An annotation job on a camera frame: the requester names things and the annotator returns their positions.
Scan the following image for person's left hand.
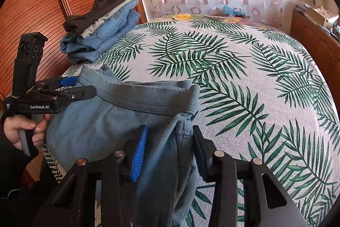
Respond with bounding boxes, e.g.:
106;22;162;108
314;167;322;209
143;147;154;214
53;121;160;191
3;114;51;150

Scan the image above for wooden cabinet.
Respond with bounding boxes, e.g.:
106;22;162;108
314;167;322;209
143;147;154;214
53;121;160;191
291;5;340;76

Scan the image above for person's left forearm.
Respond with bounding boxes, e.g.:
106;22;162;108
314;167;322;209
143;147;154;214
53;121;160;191
0;134;60;227

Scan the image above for folded black garment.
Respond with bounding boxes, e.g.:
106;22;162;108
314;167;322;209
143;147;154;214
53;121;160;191
63;0;135;33

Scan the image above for cardboard box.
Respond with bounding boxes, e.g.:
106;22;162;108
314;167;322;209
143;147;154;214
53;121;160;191
305;7;335;27

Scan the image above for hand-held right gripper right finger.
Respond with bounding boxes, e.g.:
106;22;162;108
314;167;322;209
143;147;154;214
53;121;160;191
193;124;310;227

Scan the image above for palm leaf print bed sheet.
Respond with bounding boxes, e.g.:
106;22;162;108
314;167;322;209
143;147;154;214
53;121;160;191
42;14;340;227

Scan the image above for ribbed wooden headboard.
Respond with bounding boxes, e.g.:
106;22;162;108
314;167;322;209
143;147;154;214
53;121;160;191
0;0;148;110

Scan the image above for folded blue jeans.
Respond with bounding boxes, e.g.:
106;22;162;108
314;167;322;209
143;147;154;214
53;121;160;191
61;0;141;64

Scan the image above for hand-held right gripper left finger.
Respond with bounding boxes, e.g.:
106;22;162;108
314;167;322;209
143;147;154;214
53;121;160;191
34;124;149;227

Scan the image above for grey-blue pants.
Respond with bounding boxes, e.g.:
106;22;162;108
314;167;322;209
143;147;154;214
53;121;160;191
46;64;201;227

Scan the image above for floral blanket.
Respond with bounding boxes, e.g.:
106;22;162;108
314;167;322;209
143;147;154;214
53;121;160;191
153;13;274;31

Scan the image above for blue plastic toy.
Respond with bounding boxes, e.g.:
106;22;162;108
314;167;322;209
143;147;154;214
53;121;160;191
222;5;246;17

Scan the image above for folded grey garment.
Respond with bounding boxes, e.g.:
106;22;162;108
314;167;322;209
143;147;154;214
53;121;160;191
80;0;139;39

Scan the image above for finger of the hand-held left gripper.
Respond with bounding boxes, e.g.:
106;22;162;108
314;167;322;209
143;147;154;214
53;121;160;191
36;76;79;92
40;86;97;105

